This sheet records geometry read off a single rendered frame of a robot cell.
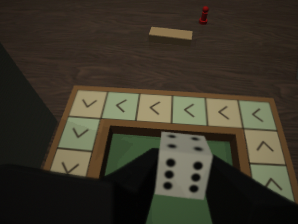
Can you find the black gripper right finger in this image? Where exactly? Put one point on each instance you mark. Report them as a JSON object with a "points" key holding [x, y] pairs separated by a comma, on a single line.
{"points": [[235, 198]]}

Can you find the red game pawn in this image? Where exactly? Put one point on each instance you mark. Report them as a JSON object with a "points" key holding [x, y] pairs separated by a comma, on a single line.
{"points": [[203, 19]]}

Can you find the white die with black pips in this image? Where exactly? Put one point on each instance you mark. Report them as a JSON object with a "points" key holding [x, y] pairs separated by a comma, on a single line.
{"points": [[184, 165]]}

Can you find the tan rectangular block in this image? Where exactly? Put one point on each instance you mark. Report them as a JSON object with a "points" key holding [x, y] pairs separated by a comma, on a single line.
{"points": [[170, 36]]}

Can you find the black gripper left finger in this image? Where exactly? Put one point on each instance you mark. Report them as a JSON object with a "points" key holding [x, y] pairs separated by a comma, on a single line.
{"points": [[37, 196]]}

